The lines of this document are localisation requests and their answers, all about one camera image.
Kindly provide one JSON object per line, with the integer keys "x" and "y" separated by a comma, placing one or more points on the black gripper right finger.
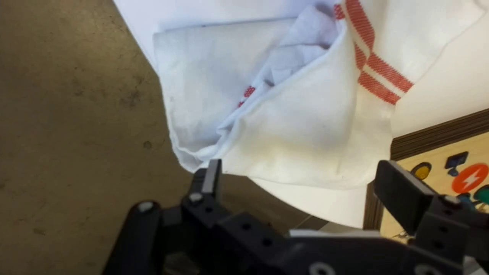
{"x": 407, "y": 199}

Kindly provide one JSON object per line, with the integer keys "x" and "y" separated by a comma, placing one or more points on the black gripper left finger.
{"x": 230, "y": 230}

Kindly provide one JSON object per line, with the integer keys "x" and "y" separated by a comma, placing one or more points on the white cloth with red stripes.
{"x": 306, "y": 117}

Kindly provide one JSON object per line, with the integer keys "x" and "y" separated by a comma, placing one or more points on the wooden toy activity board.
{"x": 459, "y": 153}

